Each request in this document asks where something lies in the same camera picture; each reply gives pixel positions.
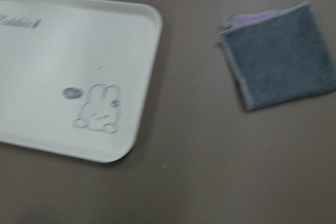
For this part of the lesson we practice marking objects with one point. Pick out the cream rabbit tray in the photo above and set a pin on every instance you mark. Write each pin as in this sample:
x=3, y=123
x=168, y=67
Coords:
x=75, y=74

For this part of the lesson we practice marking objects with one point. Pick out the grey folded cloth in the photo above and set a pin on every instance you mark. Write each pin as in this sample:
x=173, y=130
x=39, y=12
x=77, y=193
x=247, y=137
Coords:
x=278, y=56

